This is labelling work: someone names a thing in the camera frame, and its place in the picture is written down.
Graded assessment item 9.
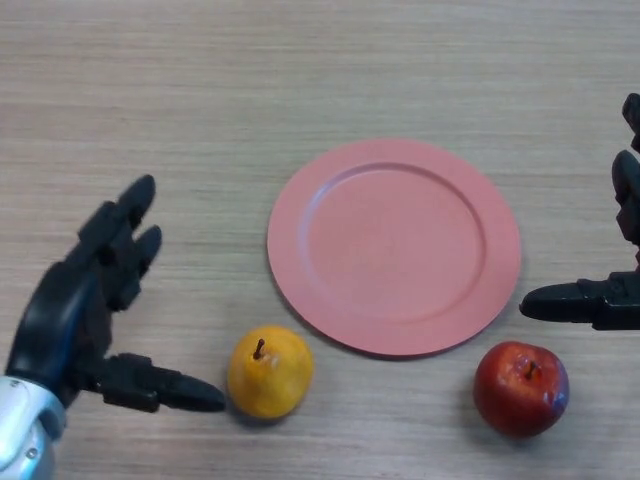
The red apple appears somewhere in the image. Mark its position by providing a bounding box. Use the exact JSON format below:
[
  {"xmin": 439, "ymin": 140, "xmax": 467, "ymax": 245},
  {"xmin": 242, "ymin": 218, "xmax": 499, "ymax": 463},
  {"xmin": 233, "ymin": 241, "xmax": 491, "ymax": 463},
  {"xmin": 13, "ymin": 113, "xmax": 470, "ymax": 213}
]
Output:
[{"xmin": 472, "ymin": 341, "xmax": 571, "ymax": 439}]

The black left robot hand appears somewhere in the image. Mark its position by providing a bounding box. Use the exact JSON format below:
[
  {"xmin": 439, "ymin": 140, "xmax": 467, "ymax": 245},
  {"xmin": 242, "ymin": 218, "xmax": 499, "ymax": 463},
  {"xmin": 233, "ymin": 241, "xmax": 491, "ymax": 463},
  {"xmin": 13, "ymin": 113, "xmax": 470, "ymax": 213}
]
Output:
[{"xmin": 4, "ymin": 174, "xmax": 227, "ymax": 415}]

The pink round plate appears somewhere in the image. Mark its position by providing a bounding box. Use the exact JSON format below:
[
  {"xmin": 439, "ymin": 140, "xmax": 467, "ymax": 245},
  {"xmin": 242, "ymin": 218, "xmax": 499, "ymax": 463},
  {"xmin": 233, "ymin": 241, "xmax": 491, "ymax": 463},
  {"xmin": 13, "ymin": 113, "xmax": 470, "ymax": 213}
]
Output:
[{"xmin": 266, "ymin": 138, "xmax": 522, "ymax": 360}]

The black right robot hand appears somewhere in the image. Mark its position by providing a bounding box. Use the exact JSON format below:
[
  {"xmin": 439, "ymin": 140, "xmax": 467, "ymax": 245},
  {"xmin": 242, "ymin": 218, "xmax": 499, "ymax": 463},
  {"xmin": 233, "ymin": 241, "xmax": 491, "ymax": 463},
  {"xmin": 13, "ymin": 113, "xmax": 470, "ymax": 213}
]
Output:
[{"xmin": 519, "ymin": 93, "xmax": 640, "ymax": 331}]

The yellow pear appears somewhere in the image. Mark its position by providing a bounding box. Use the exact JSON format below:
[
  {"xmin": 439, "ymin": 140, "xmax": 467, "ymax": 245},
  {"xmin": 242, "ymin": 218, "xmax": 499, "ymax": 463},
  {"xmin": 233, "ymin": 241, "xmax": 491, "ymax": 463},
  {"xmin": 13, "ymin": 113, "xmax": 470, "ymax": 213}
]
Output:
[{"xmin": 227, "ymin": 325, "xmax": 315, "ymax": 418}]

